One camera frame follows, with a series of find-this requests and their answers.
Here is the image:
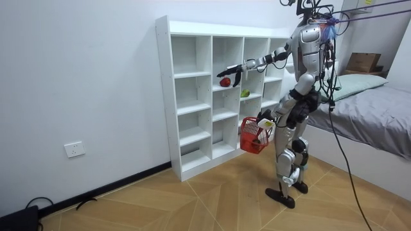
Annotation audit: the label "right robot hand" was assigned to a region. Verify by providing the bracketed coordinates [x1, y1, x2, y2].
[216, 64, 248, 88]

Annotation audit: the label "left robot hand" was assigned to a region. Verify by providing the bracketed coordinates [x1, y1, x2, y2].
[256, 109, 276, 131]

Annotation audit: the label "red plastic basket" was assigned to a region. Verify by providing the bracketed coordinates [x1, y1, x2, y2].
[240, 116, 274, 155]

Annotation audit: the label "robot legs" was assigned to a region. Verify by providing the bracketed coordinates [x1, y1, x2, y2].
[265, 91, 322, 210]

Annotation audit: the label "white cubby shelf unit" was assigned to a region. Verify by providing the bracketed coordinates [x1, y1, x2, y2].
[155, 15, 292, 182]

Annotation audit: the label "robot body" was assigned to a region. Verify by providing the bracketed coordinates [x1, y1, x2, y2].
[287, 0, 343, 107]

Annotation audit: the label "pale green pillow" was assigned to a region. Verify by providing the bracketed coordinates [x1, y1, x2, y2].
[320, 73, 389, 103]

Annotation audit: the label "grey bed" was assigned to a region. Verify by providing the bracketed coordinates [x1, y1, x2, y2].
[279, 60, 411, 201]

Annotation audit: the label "brown cardboard box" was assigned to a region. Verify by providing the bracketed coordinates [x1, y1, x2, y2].
[345, 52, 382, 74]

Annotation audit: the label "black floor cable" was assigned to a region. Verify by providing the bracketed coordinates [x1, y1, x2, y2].
[327, 96, 374, 231]

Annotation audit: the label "cable bundle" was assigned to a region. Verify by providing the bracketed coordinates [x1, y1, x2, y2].
[316, 0, 411, 41]

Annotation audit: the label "white wall cabinet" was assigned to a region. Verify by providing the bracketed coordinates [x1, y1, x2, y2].
[340, 0, 375, 15]

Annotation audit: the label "white wall socket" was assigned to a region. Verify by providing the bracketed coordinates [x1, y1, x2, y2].
[64, 141, 87, 158]

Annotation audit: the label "black curved floor strap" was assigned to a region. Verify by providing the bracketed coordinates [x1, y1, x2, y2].
[76, 198, 98, 212]

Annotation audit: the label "thin black cable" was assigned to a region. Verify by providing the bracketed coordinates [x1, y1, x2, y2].
[24, 196, 55, 210]

